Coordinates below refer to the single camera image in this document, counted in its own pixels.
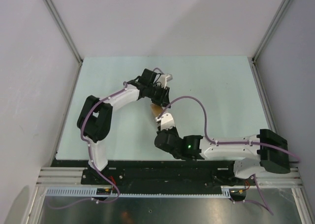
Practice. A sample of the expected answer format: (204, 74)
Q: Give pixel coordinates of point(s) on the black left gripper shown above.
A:
(163, 99)

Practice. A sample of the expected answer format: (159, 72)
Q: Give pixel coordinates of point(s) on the brown cardboard express box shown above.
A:
(156, 110)

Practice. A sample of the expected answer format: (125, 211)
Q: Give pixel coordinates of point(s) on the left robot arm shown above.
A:
(95, 118)

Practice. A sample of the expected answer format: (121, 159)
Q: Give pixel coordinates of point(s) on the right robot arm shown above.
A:
(253, 154)

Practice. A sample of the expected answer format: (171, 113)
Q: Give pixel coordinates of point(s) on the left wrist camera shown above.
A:
(164, 79)

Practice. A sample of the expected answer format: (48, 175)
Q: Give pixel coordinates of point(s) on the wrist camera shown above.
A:
(164, 79)
(165, 122)

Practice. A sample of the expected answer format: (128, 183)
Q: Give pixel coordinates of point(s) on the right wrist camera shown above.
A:
(165, 122)

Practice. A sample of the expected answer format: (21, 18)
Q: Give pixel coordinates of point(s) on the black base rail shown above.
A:
(171, 176)

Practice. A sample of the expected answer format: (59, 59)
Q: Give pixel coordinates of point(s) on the left aluminium frame post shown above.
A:
(62, 29)

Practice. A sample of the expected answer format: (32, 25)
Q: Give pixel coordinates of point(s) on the aluminium frame post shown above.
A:
(280, 13)
(62, 29)

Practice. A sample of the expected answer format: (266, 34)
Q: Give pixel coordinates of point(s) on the grey slotted cable duct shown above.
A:
(101, 192)

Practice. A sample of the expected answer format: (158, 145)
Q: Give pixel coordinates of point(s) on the aluminium front cross rail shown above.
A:
(72, 176)

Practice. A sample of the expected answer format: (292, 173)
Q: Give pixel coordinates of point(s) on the right aluminium frame post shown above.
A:
(280, 13)

